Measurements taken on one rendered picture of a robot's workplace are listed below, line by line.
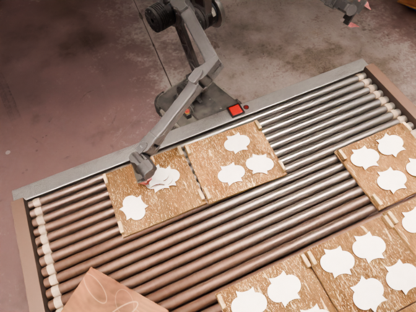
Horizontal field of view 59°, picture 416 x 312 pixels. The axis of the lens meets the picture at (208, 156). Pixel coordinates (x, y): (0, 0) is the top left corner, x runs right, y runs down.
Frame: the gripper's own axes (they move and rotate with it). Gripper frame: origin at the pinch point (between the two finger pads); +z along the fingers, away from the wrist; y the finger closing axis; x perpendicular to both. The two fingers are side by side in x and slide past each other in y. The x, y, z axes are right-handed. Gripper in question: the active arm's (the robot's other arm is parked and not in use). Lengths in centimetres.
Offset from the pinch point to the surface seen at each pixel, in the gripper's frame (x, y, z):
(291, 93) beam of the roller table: -92, 27, 9
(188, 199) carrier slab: -16.3, -15.9, 4.6
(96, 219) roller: 26.9, -9.7, 5.9
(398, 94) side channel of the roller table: -143, 2, 6
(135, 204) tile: 7.7, -10.3, 3.3
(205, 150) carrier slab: -32.7, 7.0, 5.4
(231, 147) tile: -45.6, 3.5, 4.8
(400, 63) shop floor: -249, 88, 106
